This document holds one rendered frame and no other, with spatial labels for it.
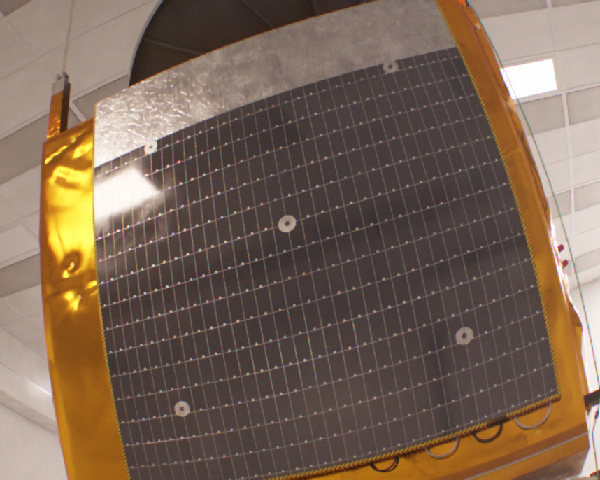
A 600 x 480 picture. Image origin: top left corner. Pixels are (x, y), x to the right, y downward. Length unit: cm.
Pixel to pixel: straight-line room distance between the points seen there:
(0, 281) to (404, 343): 649
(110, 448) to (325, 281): 87
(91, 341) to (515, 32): 434
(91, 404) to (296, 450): 73
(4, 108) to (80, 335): 349
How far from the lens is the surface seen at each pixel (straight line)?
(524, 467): 228
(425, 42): 282
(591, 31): 656
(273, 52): 295
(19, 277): 839
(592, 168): 845
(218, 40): 390
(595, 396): 231
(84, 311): 285
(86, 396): 276
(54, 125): 337
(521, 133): 268
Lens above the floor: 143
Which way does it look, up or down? 28 degrees up
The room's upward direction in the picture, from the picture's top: 11 degrees counter-clockwise
